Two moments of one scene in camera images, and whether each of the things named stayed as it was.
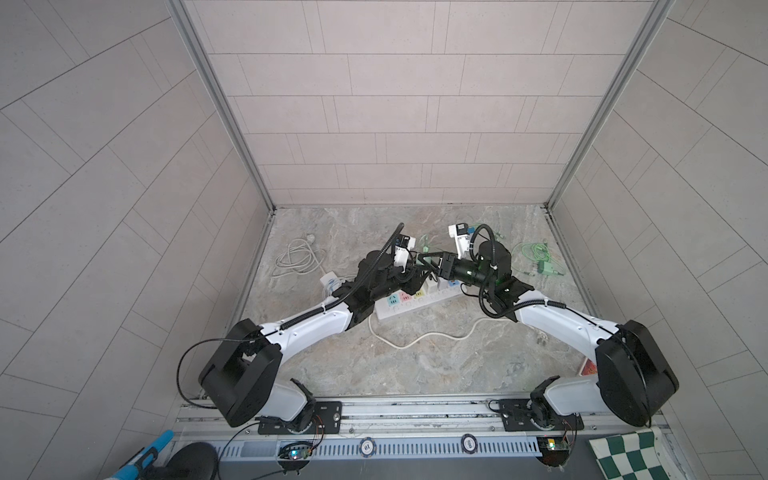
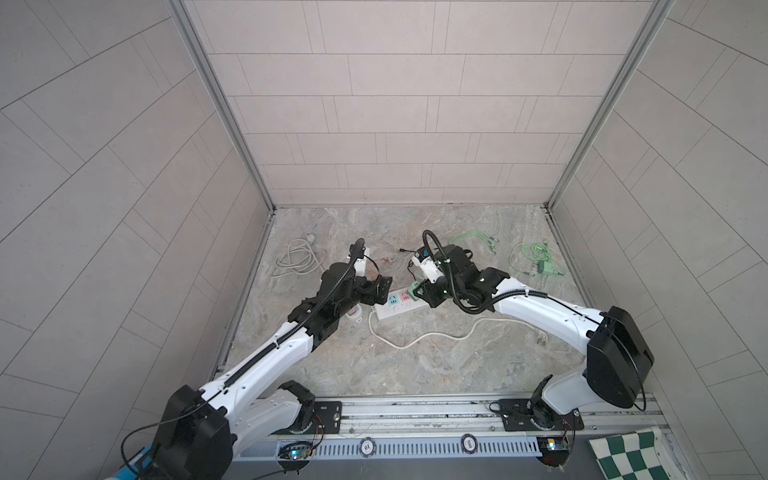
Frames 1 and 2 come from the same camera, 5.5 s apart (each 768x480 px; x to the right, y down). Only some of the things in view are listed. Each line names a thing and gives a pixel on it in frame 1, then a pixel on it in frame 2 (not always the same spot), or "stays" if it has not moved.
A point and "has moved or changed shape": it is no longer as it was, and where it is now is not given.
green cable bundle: x=425 y=242 has moved or changed shape
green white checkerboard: x=634 y=455 stays
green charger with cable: x=533 y=258 stays
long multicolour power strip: x=402 y=302 stays
